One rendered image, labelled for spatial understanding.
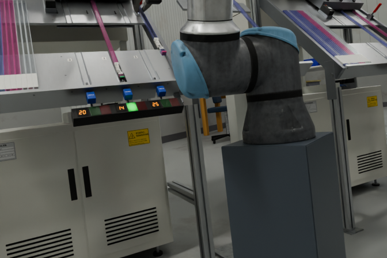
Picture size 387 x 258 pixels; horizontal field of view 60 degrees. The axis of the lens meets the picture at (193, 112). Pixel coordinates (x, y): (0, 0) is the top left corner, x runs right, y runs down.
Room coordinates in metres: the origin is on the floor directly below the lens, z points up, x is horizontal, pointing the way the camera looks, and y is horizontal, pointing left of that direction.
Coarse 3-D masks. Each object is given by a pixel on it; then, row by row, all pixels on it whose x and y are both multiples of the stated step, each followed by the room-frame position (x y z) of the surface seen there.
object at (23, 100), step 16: (160, 80) 1.08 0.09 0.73; (0, 96) 0.89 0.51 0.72; (16, 96) 0.91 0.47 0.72; (32, 96) 0.93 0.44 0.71; (48, 96) 0.95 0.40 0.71; (64, 96) 0.97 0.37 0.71; (80, 96) 0.99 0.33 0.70; (96, 96) 1.02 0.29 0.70; (112, 96) 1.04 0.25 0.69; (144, 96) 1.10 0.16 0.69; (0, 112) 0.93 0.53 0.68
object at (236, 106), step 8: (232, 96) 1.33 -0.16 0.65; (240, 96) 1.34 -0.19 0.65; (232, 104) 1.34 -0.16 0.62; (240, 104) 1.33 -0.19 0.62; (232, 112) 1.34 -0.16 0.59; (240, 112) 1.33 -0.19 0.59; (232, 120) 1.35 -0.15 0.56; (240, 120) 1.33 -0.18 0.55; (232, 128) 1.35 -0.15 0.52; (240, 128) 1.33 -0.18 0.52; (232, 136) 1.36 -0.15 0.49; (240, 136) 1.33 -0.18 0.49; (216, 248) 1.42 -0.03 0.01; (224, 248) 1.41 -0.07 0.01; (232, 248) 1.40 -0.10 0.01; (224, 256) 1.33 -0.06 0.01; (232, 256) 1.33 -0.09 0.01
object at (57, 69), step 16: (48, 64) 1.05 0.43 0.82; (64, 64) 1.06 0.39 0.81; (80, 64) 1.08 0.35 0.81; (96, 64) 1.10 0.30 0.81; (112, 64) 1.12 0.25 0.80; (128, 64) 1.14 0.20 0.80; (144, 64) 1.16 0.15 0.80; (160, 64) 1.18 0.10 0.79; (48, 80) 1.00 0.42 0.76; (64, 80) 1.01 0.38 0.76; (80, 80) 1.03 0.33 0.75; (96, 80) 1.05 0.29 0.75; (112, 80) 1.06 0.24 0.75; (128, 80) 1.08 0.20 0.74; (144, 80) 1.10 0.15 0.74
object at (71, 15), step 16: (32, 0) 1.29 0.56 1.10; (64, 0) 1.34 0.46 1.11; (80, 0) 1.37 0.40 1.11; (96, 0) 1.40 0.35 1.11; (112, 0) 1.43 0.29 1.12; (128, 0) 1.46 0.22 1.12; (32, 16) 1.21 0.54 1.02; (48, 16) 1.23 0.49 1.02; (64, 16) 1.25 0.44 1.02; (80, 16) 1.28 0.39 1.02; (112, 16) 1.34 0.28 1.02; (128, 16) 1.37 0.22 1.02
